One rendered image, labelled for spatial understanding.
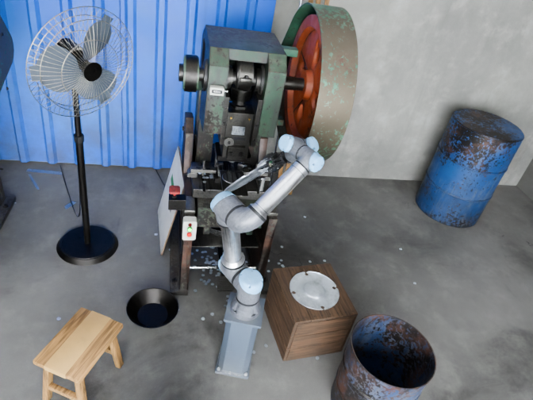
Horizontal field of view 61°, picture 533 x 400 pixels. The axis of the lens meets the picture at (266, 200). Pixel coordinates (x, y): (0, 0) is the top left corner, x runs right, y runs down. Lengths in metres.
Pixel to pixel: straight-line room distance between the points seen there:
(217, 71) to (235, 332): 1.29
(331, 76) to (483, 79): 2.53
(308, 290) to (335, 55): 1.29
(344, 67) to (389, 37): 1.77
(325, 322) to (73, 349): 1.27
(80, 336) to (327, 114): 1.57
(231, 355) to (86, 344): 0.72
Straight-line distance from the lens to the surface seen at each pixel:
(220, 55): 2.33
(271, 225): 2.65
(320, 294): 2.64
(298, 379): 2.70
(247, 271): 2.18
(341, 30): 2.29
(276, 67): 2.36
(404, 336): 2.58
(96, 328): 2.40
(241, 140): 2.54
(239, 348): 2.45
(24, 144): 4.07
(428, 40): 4.10
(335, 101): 2.18
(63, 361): 2.32
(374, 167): 4.49
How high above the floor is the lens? 2.21
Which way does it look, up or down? 35 degrees down
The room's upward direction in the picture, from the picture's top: 12 degrees clockwise
